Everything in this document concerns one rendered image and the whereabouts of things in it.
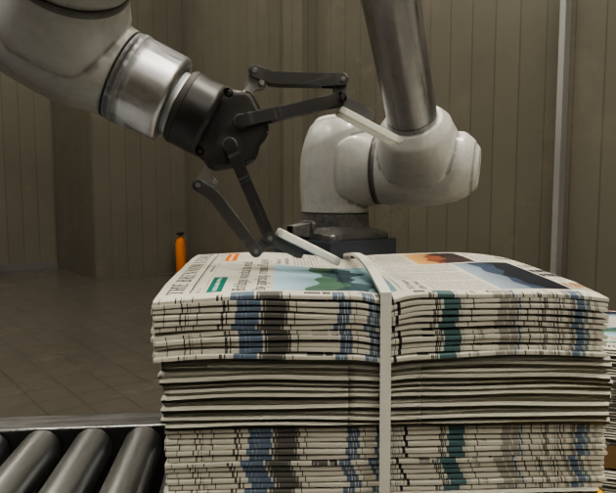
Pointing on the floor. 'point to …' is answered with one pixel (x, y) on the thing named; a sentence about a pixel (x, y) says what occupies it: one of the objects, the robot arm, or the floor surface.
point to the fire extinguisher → (180, 252)
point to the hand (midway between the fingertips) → (358, 197)
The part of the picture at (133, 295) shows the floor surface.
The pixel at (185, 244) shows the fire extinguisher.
